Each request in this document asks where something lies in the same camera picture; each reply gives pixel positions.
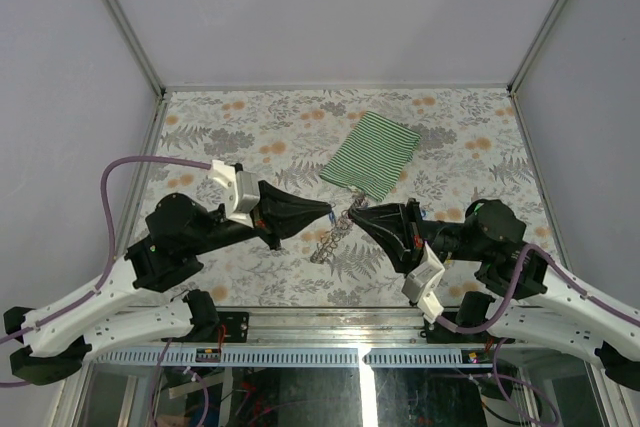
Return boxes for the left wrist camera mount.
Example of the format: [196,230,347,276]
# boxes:
[208,159,260,228]

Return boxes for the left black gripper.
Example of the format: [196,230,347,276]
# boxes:
[192,181,334,257]

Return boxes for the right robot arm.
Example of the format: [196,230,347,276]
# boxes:
[348,199,639,390]

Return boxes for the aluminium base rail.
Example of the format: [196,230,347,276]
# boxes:
[72,304,611,368]

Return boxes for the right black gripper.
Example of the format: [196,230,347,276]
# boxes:
[348,197,488,277]

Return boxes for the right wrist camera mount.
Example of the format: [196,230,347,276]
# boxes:
[401,245,445,324]

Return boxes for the green striped cloth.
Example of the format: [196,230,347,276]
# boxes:
[319,111,421,202]

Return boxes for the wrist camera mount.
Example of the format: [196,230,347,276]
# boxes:
[401,245,445,324]
[208,159,260,228]

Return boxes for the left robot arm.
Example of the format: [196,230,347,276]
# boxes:
[3,181,332,386]

